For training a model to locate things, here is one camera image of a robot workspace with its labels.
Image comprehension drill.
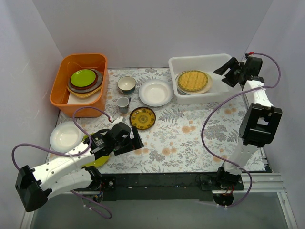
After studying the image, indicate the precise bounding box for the round bamboo woven tray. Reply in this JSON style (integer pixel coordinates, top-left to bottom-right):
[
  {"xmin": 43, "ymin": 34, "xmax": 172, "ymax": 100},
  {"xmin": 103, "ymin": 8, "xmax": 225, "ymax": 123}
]
[{"xmin": 177, "ymin": 70, "xmax": 209, "ymax": 92}]

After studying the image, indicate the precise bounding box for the cream green glazed plate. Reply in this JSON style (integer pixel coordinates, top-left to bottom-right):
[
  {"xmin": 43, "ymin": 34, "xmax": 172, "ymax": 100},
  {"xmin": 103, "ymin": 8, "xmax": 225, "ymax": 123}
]
[{"xmin": 181, "ymin": 73, "xmax": 213, "ymax": 94}]

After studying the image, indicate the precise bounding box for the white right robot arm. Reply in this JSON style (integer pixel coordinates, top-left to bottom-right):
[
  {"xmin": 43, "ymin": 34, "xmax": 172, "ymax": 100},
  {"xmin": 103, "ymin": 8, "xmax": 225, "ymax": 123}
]
[{"xmin": 214, "ymin": 52, "xmax": 283, "ymax": 190}]

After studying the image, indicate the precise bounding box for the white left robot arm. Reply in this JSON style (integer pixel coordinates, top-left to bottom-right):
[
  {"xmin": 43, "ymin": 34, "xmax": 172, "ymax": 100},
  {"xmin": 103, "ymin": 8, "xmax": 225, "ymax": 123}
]
[{"xmin": 15, "ymin": 122, "xmax": 144, "ymax": 212}]

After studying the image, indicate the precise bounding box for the white plastic bin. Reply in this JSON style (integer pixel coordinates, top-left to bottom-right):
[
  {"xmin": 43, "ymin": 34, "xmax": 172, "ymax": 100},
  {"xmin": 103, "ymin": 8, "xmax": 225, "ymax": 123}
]
[{"xmin": 168, "ymin": 53, "xmax": 241, "ymax": 105}]

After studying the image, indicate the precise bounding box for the orange plastic bin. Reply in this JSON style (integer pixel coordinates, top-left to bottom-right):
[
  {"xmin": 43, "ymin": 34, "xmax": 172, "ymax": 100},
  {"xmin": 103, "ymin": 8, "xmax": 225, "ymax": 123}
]
[{"xmin": 49, "ymin": 53, "xmax": 109, "ymax": 118}]

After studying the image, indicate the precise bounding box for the yellow black patterned plate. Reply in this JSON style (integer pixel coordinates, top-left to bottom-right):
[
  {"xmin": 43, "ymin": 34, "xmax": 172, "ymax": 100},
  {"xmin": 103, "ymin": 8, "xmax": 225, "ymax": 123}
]
[{"xmin": 129, "ymin": 107, "xmax": 156, "ymax": 130}]

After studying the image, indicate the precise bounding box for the grey ceramic mug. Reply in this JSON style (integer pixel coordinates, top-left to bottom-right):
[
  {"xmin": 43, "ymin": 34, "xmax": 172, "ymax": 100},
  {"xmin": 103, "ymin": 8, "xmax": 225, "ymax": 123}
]
[{"xmin": 116, "ymin": 97, "xmax": 131, "ymax": 114}]

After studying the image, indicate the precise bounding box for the lime green dotted plate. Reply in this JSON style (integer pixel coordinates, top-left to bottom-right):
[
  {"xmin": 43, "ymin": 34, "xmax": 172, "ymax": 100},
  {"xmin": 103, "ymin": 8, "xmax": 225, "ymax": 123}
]
[{"xmin": 82, "ymin": 133, "xmax": 110, "ymax": 168}]

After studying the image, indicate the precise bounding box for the dark teal ceramic bowl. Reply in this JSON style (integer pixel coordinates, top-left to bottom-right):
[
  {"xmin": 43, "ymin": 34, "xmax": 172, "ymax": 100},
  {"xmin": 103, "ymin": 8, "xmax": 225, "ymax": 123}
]
[{"xmin": 117, "ymin": 76, "xmax": 136, "ymax": 95}]

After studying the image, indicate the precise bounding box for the yellow woven basket plate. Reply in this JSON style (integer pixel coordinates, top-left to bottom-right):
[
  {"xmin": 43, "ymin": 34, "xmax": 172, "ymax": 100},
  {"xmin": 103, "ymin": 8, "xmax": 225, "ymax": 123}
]
[{"xmin": 67, "ymin": 86, "xmax": 102, "ymax": 98}]

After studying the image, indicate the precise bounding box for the white deep plate blue rim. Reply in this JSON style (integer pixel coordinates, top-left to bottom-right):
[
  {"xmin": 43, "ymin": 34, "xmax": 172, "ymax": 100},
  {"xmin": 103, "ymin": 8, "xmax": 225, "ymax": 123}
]
[{"xmin": 139, "ymin": 79, "xmax": 173, "ymax": 107}]

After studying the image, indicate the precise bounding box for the white deep plate left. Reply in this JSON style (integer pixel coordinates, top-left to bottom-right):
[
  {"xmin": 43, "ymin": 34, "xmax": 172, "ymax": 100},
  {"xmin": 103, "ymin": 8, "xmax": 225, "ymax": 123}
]
[{"xmin": 50, "ymin": 121, "xmax": 84, "ymax": 153}]

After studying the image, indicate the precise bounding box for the dark brown plate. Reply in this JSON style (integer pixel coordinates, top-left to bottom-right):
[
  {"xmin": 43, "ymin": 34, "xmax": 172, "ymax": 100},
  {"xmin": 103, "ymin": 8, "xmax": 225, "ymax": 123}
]
[{"xmin": 69, "ymin": 69, "xmax": 99, "ymax": 91}]

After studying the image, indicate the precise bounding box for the grey speckled plate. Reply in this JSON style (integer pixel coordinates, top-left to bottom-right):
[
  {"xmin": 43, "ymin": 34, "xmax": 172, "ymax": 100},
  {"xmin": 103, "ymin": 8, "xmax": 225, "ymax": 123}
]
[{"xmin": 68, "ymin": 69, "xmax": 103, "ymax": 93}]

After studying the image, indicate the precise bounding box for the white square plate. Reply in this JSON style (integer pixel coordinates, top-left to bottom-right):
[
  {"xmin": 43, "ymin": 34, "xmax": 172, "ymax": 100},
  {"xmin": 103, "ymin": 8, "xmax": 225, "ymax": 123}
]
[{"xmin": 67, "ymin": 92, "xmax": 100, "ymax": 104}]

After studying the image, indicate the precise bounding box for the floral patterned table mat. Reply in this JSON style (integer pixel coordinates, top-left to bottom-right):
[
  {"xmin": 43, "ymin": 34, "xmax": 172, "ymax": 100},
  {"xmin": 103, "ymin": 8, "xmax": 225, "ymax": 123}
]
[{"xmin": 45, "ymin": 68, "xmax": 266, "ymax": 175}]

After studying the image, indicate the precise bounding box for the lime green small plate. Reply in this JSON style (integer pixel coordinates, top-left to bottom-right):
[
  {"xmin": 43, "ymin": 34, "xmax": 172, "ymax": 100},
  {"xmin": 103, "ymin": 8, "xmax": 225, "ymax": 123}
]
[{"xmin": 70, "ymin": 69, "xmax": 97, "ymax": 88}]

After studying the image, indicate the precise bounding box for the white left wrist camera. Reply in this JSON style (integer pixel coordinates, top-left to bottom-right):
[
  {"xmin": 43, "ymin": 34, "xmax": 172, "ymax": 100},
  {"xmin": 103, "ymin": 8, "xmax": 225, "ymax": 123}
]
[{"xmin": 112, "ymin": 116, "xmax": 125, "ymax": 125}]

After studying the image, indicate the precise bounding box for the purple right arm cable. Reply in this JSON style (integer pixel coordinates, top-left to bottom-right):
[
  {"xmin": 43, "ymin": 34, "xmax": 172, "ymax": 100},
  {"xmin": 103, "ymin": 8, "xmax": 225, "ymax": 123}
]
[{"xmin": 201, "ymin": 52, "xmax": 282, "ymax": 207}]

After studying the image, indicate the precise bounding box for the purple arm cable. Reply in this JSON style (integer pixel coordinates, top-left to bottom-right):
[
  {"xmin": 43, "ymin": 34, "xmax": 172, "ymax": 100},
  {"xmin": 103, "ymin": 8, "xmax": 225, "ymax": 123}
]
[
  {"xmin": 201, "ymin": 52, "xmax": 282, "ymax": 207},
  {"xmin": 11, "ymin": 106, "xmax": 116, "ymax": 219}
]

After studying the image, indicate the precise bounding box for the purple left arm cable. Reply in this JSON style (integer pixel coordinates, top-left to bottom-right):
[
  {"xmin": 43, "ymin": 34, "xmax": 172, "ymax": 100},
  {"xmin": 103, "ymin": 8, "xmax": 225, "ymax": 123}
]
[{"xmin": 11, "ymin": 106, "xmax": 116, "ymax": 219}]

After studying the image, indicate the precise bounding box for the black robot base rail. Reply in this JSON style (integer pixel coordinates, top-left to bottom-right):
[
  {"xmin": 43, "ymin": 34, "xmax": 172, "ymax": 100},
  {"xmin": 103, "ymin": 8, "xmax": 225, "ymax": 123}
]
[{"xmin": 77, "ymin": 172, "xmax": 244, "ymax": 201}]

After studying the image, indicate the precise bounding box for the aluminium frame rail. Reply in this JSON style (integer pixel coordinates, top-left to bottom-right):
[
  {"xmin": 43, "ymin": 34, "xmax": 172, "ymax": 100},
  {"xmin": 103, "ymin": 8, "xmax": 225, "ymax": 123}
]
[{"xmin": 28, "ymin": 173, "xmax": 286, "ymax": 195}]

